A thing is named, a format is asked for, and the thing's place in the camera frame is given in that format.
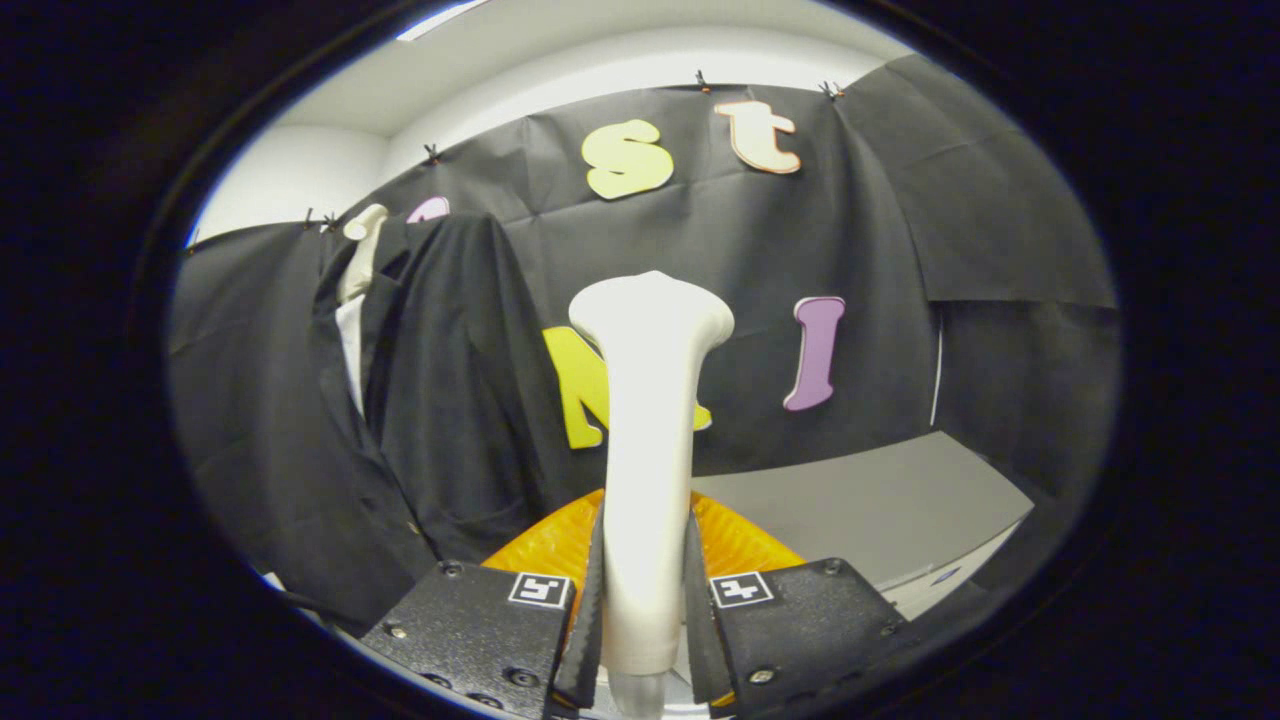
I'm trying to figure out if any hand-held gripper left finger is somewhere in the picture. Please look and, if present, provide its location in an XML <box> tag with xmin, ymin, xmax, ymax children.
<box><xmin>360</xmin><ymin>490</ymin><xmax>606</xmax><ymax>716</ymax></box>

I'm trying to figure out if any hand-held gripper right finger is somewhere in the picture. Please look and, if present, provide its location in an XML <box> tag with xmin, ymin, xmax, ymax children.
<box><xmin>685</xmin><ymin>490</ymin><xmax>906</xmax><ymax>706</ymax></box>

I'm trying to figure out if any black suit jacket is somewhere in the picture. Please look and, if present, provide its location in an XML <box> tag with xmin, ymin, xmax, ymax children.
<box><xmin>312</xmin><ymin>210</ymin><xmax>601</xmax><ymax>601</ymax></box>

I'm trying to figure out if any cream clothes hanger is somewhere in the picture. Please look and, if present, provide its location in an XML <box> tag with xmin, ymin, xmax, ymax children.
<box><xmin>338</xmin><ymin>203</ymin><xmax>389</xmax><ymax>306</ymax></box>

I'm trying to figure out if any grey cabinet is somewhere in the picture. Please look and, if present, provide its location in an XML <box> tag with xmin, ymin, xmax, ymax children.
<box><xmin>690</xmin><ymin>430</ymin><xmax>1036</xmax><ymax>621</ymax></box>

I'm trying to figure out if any thin white cord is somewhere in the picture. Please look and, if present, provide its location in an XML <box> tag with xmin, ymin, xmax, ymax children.
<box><xmin>930</xmin><ymin>305</ymin><xmax>946</xmax><ymax>426</ymax></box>

